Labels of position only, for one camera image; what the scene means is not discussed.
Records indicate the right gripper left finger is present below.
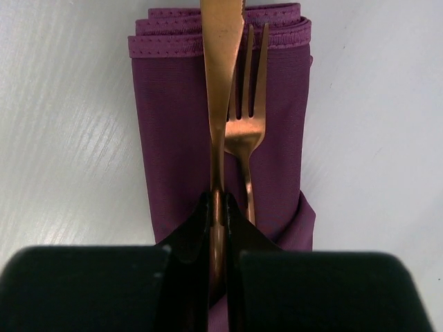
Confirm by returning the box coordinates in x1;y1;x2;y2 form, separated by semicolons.
1;194;212;331

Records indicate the copper knife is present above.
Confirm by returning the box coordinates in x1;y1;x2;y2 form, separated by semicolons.
200;0;244;301

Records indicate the purple cloth napkin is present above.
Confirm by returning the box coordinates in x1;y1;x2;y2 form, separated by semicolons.
128;3;316;250

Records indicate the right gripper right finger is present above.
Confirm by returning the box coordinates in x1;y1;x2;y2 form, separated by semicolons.
225;195;433;331

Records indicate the copper fork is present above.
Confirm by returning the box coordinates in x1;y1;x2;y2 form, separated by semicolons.
224;23;269;225

